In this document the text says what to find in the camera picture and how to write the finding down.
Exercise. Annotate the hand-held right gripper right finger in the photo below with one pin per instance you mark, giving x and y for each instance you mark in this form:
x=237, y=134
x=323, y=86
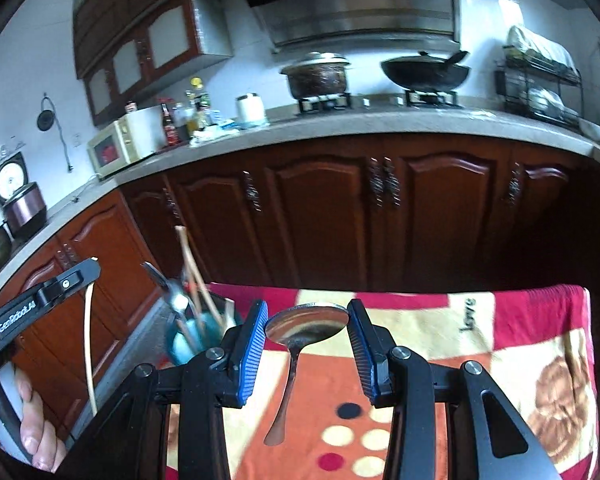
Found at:
x=362, y=355

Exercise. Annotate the range hood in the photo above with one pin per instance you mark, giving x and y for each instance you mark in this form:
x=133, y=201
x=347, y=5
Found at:
x=355, y=5

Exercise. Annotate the black wok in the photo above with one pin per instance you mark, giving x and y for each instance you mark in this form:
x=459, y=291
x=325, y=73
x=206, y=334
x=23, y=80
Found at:
x=425, y=72

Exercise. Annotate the metal spoon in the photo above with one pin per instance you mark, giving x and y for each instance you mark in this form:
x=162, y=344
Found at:
x=305, y=325

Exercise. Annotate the metal pot with lid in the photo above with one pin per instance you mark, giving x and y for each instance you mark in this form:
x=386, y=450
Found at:
x=317, y=77

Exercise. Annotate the yellow cap oil bottle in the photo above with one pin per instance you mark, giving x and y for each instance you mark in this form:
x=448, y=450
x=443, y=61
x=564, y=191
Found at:
x=197, y=110

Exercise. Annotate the cream microwave oven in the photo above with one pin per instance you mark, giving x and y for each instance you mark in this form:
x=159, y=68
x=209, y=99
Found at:
x=112, y=150

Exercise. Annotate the wall cabinet with glass doors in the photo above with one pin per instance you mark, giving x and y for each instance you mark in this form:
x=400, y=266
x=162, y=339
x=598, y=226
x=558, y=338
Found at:
x=165, y=45

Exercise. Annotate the maroon rice cooker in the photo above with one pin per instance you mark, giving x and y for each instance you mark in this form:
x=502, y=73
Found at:
x=25, y=207

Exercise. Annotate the white canister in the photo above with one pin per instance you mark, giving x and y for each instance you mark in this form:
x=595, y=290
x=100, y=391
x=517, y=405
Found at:
x=251, y=110

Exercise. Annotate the white cup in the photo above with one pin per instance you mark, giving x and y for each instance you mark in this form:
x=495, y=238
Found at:
x=207, y=332

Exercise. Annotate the gas stove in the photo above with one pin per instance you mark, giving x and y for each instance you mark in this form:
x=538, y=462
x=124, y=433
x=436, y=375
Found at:
x=380, y=102

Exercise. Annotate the wooden chopstick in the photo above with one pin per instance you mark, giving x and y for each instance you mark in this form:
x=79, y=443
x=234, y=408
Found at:
x=210, y=300
x=185, y=260

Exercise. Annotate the printed checkered blanket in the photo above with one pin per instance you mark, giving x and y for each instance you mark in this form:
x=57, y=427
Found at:
x=505, y=325

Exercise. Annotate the wooden base cabinets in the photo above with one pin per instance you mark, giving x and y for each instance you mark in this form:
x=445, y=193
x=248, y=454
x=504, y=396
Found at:
x=330, y=220

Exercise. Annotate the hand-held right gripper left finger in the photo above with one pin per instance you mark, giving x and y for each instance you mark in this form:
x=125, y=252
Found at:
x=252, y=355

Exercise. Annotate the grey kitchen countertop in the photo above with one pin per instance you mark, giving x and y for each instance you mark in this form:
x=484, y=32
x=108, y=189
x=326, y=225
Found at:
x=380, y=125

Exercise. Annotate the person's left hand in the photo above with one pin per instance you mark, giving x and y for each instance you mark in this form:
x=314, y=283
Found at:
x=35, y=425

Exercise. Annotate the black dish rack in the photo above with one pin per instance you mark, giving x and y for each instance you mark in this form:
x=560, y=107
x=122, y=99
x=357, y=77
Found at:
x=540, y=95

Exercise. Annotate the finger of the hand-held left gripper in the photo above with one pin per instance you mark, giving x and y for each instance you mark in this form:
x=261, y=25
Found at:
x=75, y=275

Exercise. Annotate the white cloth cover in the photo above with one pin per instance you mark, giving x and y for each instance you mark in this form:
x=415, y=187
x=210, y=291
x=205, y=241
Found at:
x=540, y=47

